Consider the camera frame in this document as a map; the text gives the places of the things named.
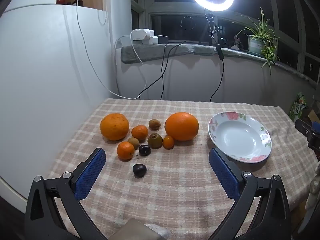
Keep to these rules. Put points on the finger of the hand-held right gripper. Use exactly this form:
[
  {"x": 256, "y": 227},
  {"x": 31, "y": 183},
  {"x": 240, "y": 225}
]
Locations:
[{"x": 306, "y": 130}]

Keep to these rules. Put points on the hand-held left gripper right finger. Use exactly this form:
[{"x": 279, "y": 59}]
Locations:
[{"x": 222, "y": 175}]

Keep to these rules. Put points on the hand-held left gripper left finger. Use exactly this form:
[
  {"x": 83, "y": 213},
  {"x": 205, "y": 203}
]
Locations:
[{"x": 90, "y": 177}]

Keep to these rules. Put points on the white floral plate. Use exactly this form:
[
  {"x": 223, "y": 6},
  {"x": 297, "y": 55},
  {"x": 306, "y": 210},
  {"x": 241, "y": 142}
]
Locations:
[{"x": 240, "y": 137}]

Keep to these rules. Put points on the small mandarin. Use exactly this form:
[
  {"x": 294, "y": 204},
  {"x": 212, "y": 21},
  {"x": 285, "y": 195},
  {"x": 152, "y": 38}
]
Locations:
[
  {"x": 140, "y": 132},
  {"x": 125, "y": 150}
]

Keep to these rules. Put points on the large speckled orange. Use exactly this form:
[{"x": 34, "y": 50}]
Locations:
[{"x": 114, "y": 126}]

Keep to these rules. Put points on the orange kumquat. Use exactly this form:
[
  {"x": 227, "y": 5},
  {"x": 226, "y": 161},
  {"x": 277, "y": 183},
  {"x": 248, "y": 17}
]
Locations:
[{"x": 168, "y": 142}]

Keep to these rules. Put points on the large smooth orange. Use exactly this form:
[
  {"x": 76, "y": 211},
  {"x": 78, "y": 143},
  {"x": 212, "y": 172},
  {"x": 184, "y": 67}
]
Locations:
[{"x": 182, "y": 126}]

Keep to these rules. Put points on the green-brown persimmon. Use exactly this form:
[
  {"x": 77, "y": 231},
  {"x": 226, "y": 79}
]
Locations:
[{"x": 155, "y": 140}]

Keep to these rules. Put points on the brown cardboard box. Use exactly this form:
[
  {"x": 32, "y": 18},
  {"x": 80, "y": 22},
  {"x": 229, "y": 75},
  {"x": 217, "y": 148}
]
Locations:
[{"x": 313, "y": 116}]

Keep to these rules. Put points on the green snack packet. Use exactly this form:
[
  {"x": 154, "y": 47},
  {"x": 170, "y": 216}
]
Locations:
[{"x": 297, "y": 106}]

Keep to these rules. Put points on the dark plum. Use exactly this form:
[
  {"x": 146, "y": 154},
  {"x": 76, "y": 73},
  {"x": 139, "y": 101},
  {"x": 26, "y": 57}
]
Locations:
[
  {"x": 144, "y": 150},
  {"x": 139, "y": 170}
]

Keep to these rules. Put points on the beige plaid tablecloth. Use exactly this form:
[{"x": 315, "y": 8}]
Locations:
[{"x": 175, "y": 192}]

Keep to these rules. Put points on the brown kiwi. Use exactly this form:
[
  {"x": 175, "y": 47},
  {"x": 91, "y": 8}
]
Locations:
[
  {"x": 133, "y": 143},
  {"x": 154, "y": 124}
]

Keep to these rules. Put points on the grey-brown block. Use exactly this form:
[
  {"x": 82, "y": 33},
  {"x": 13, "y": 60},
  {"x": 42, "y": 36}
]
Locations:
[{"x": 135, "y": 230}]

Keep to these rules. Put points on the potted spider plant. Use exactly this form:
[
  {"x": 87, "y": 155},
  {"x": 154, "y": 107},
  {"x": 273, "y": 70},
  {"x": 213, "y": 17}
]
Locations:
[{"x": 260, "y": 37}]

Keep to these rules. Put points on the white refrigerator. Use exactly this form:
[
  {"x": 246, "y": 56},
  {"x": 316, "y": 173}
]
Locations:
[{"x": 50, "y": 80}]

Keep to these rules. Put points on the small purple plant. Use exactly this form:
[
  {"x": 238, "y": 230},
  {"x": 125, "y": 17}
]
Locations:
[{"x": 237, "y": 40}]

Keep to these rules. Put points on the dark window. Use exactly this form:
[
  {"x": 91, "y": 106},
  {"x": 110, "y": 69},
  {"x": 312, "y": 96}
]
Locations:
[{"x": 250, "y": 12}]

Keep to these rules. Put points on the grey stone windowsill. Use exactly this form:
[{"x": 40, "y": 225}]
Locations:
[{"x": 175, "y": 50}]

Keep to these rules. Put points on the black power adapter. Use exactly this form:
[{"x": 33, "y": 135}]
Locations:
[{"x": 163, "y": 39}]

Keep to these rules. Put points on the white power strip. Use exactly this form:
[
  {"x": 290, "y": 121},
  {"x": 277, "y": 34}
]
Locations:
[{"x": 142, "y": 35}]

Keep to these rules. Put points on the dark bottle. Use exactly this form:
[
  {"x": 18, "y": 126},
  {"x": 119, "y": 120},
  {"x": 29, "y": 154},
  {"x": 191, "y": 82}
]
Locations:
[{"x": 78, "y": 2}]

